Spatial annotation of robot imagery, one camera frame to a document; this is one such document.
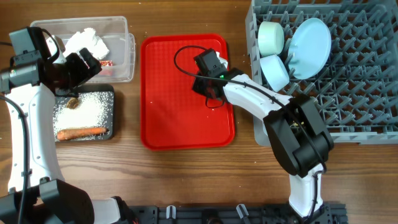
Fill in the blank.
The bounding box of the light blue bowl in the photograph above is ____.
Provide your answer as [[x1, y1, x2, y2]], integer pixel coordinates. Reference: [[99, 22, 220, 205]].
[[260, 55, 290, 92]]

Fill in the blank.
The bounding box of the grey dishwasher rack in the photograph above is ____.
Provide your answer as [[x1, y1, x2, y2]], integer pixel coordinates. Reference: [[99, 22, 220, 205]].
[[245, 0, 397, 144]]

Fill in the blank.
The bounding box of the orange carrot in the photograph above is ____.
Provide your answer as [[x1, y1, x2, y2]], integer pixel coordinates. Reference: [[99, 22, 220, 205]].
[[57, 127, 108, 141]]

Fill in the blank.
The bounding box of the brown food scrap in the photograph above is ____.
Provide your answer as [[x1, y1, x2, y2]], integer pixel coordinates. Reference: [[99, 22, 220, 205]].
[[66, 98, 80, 110]]

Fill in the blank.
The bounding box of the red snack wrapper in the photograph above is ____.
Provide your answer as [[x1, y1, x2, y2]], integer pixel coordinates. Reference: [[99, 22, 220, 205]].
[[99, 60, 113, 77]]

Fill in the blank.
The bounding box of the red serving tray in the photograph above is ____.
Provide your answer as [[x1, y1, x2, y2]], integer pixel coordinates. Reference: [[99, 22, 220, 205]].
[[140, 34, 235, 151]]

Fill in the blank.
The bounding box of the white napkin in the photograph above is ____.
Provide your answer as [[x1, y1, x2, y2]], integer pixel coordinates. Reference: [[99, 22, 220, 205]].
[[63, 27, 109, 60]]

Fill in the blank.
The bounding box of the green bowl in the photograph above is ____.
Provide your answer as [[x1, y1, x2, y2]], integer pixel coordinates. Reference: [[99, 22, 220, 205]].
[[257, 21, 284, 57]]

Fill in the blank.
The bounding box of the clear plastic waste bin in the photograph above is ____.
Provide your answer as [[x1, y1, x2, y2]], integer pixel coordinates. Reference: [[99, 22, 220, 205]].
[[31, 16, 136, 83]]

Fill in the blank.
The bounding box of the black plastic tray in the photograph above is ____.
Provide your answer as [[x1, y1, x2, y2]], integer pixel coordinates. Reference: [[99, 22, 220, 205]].
[[53, 83, 115, 142]]

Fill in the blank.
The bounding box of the white rice pile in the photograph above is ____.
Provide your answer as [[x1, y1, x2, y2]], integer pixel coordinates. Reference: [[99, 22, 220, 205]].
[[53, 91, 114, 141]]

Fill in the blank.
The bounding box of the light blue plate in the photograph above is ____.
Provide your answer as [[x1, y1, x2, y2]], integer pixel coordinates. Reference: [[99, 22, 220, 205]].
[[288, 18, 331, 80]]

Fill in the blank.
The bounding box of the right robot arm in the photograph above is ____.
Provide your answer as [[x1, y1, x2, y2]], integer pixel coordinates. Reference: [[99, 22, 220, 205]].
[[192, 49, 333, 223]]

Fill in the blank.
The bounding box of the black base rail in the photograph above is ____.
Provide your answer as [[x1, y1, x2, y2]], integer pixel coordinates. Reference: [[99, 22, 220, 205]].
[[124, 203, 348, 224]]

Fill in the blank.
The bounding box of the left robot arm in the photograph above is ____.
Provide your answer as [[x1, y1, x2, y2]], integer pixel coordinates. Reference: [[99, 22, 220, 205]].
[[1, 27, 139, 223]]

